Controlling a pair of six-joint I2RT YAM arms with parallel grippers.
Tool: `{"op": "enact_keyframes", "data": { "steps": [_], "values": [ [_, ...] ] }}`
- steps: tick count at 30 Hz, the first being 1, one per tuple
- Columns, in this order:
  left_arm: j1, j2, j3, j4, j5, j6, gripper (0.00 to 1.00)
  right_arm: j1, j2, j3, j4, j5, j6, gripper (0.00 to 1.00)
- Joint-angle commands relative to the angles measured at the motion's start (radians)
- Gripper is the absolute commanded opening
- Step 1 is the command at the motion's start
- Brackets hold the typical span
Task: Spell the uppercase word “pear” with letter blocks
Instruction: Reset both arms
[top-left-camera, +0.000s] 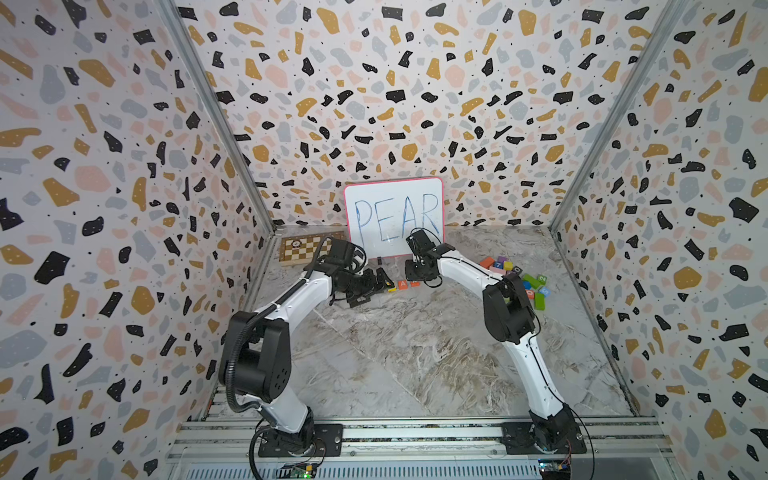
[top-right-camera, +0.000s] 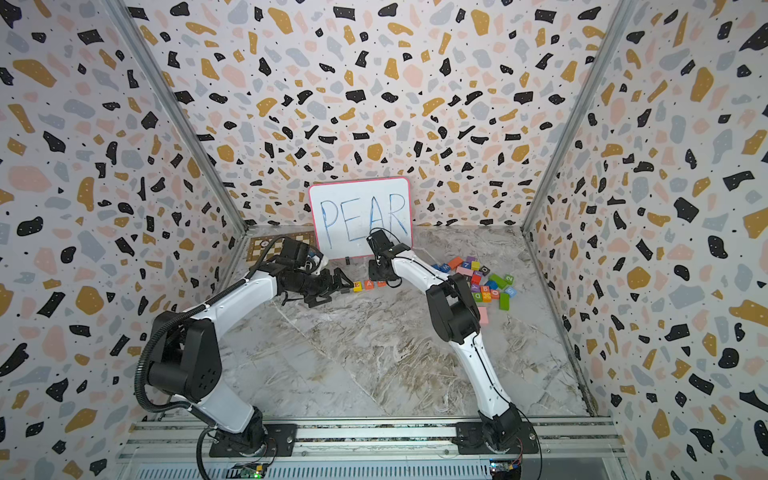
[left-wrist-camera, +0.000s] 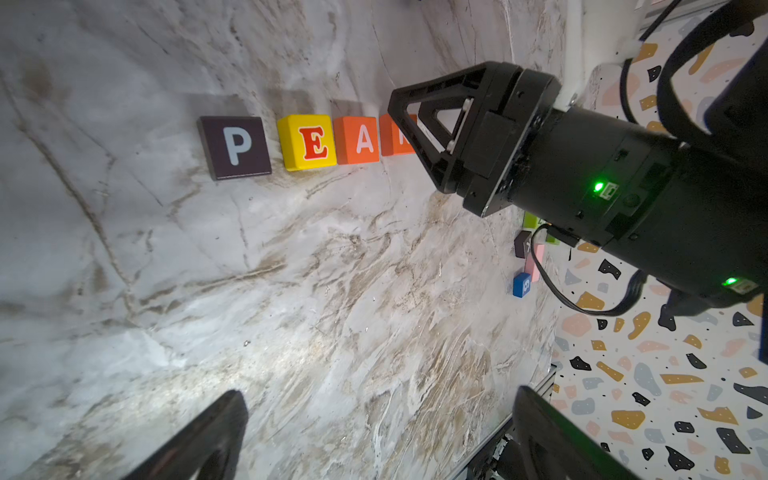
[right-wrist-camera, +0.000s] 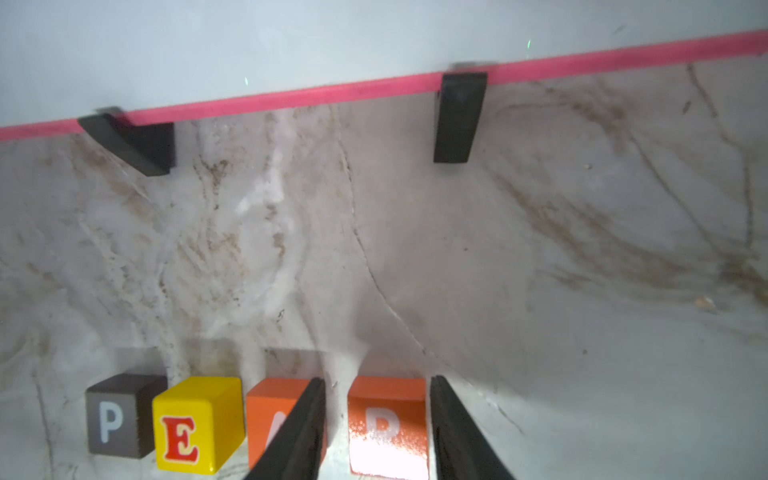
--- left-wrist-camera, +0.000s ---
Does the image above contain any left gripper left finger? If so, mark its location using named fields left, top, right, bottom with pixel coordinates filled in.
left=127, top=390, right=248, bottom=480

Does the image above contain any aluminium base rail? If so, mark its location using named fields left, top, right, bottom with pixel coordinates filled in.
left=445, top=363, right=559, bottom=479

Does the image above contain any yellow E block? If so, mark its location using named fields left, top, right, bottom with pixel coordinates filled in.
left=277, top=115, right=337, bottom=172

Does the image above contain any blue number block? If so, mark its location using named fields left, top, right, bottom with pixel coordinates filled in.
left=512, top=272, right=532, bottom=298

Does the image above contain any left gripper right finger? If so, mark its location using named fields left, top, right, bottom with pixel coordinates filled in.
left=513, top=386, right=636, bottom=480

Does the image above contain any green block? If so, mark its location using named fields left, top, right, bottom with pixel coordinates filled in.
left=523, top=212, right=541, bottom=231

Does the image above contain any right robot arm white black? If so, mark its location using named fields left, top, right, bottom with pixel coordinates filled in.
left=388, top=1, right=767, bottom=316

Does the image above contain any pink flat block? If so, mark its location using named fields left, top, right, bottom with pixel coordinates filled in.
left=524, top=244, right=546, bottom=283

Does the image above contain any dark X letter block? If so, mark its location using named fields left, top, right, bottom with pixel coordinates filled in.
left=514, top=230, right=532, bottom=259

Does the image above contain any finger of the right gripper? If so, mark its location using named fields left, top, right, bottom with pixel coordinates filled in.
left=387, top=62, right=489, bottom=158
left=414, top=116, right=471, bottom=194

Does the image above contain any dark purple P block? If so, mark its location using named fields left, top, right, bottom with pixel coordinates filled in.
left=198, top=116, right=272, bottom=181

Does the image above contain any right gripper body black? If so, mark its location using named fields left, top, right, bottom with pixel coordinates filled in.
left=461, top=70, right=678, bottom=243

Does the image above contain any red A block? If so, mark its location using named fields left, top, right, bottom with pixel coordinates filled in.
left=333, top=116, right=380, bottom=165

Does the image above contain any orange R block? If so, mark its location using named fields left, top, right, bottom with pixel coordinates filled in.
left=379, top=114, right=414, bottom=157

